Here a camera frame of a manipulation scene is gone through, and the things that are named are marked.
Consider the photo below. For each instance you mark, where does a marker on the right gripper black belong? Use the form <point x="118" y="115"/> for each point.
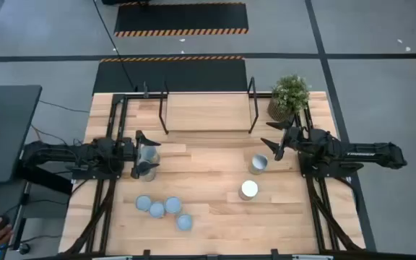
<point x="291" y="141"/>

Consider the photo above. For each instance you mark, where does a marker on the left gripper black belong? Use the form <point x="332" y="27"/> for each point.
<point x="126" y="150"/>

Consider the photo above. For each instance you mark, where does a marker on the tin can bluish lid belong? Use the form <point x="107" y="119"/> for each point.
<point x="156" y="209"/>
<point x="143" y="203"/>
<point x="173" y="205"/>
<point x="184" y="222"/>

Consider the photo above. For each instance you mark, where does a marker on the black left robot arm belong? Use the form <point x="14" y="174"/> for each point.
<point x="49" y="151"/>

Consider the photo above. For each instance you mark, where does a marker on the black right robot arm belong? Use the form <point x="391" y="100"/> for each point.
<point x="367" y="153"/>

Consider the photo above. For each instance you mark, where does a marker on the potted green plant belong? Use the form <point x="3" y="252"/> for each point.
<point x="289" y="94"/>

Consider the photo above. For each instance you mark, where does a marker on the black mat hazard stripe edge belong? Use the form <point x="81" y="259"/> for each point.
<point x="179" y="76"/>

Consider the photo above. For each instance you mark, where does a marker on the black desk foot beam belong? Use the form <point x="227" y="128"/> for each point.
<point x="45" y="180"/>

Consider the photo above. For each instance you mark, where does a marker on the dark grey desk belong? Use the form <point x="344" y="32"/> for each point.
<point x="13" y="133"/>

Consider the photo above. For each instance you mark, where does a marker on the grey metal desk leg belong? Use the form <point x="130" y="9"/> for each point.
<point x="19" y="216"/>

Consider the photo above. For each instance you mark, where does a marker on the black mat hazard stripe edges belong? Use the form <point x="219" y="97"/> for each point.
<point x="181" y="18"/>

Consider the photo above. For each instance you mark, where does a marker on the black caster wheel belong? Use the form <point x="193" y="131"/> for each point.
<point x="24" y="248"/>

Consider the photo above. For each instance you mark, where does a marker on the black equipment base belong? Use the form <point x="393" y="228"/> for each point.
<point x="121" y="1"/>

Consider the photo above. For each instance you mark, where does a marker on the black computer mouse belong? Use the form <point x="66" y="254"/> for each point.
<point x="3" y="219"/>

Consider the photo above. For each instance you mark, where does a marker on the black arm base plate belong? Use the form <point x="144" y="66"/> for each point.
<point x="309" y="172"/>
<point x="85" y="175"/>

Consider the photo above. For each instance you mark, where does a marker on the small black upright post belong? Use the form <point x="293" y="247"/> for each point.
<point x="145" y="90"/>

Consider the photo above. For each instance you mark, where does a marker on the wooden shelf black metal frame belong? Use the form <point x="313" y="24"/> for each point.
<point x="208" y="112"/>

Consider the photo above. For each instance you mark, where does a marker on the black frame clip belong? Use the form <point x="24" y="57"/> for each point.
<point x="274" y="252"/>
<point x="146" y="252"/>

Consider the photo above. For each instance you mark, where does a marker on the silver metal bracket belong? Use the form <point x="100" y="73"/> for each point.
<point x="112" y="258"/>
<point x="312" y="258"/>

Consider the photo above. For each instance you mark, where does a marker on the black aluminium rig frame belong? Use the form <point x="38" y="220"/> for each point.
<point x="244" y="258"/>

